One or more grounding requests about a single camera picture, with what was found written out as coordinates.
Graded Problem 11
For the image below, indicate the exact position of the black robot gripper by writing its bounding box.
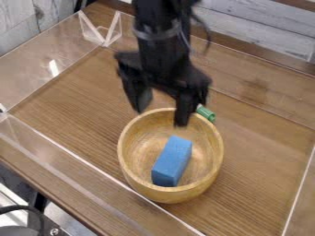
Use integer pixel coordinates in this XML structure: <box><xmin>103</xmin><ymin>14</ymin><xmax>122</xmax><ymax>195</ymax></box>
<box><xmin>115</xmin><ymin>21</ymin><xmax>212</xmax><ymax>127</ymax></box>

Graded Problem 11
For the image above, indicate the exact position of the blue rectangular block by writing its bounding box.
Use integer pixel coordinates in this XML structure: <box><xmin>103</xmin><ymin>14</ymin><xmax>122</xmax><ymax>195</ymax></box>
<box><xmin>151</xmin><ymin>136</ymin><xmax>192</xmax><ymax>187</ymax></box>

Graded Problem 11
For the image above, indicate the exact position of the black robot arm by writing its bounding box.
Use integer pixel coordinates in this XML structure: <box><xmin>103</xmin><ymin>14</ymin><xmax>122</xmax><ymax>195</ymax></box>
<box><xmin>115</xmin><ymin>0</ymin><xmax>212</xmax><ymax>126</ymax></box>

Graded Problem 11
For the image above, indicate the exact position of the brown wooden bowl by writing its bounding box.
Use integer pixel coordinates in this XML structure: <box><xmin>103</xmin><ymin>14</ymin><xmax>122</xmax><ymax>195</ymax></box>
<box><xmin>118</xmin><ymin>108</ymin><xmax>224</xmax><ymax>204</ymax></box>

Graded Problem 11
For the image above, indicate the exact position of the green white marker pen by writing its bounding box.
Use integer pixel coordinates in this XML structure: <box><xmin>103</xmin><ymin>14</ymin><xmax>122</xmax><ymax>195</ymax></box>
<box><xmin>196</xmin><ymin>104</ymin><xmax>215</xmax><ymax>123</ymax></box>

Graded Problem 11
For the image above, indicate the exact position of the clear acrylic corner bracket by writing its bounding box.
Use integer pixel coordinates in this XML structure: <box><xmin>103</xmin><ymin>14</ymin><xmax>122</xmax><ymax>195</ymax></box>
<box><xmin>77</xmin><ymin>11</ymin><xmax>122</xmax><ymax>48</ymax></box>

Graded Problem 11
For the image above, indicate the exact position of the black metal table frame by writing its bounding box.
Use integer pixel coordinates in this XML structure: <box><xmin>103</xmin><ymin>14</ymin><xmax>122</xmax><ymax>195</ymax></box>
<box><xmin>27</xmin><ymin>192</ymin><xmax>71</xmax><ymax>236</ymax></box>

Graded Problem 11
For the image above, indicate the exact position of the black cable lower left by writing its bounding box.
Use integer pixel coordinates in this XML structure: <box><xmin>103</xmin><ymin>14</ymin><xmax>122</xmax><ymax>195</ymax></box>
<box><xmin>0</xmin><ymin>205</ymin><xmax>45</xmax><ymax>236</ymax></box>

